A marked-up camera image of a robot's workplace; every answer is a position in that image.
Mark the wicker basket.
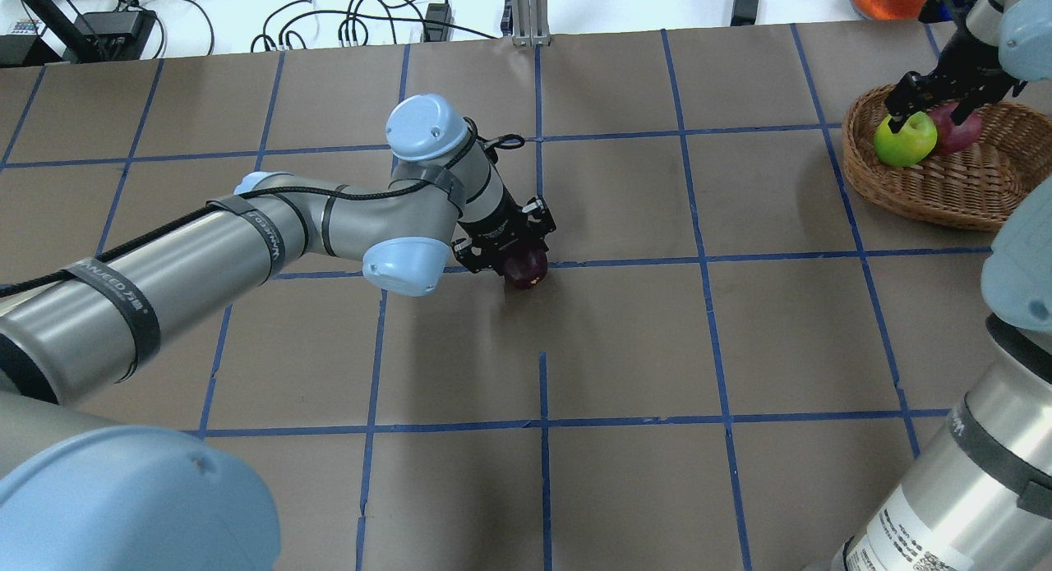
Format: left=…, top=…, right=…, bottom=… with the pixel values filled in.
left=842, top=85, right=1051, bottom=232

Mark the dark red apple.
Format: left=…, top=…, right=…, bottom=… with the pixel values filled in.
left=502, top=244, right=548, bottom=290

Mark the green apple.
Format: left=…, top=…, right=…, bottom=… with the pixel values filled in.
left=873, top=113, right=939, bottom=168

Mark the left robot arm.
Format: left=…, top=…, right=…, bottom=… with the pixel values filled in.
left=1, top=93, right=557, bottom=570

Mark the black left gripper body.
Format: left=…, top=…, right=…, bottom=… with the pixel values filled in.
left=459, top=193, right=527, bottom=264

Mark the aluminium frame post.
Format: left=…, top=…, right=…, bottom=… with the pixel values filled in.
left=505, top=0, right=551, bottom=48

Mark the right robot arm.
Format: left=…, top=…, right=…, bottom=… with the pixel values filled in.
left=811, top=0, right=1051, bottom=570

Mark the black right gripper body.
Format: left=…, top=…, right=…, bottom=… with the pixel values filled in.
left=930, top=29, right=1015, bottom=99

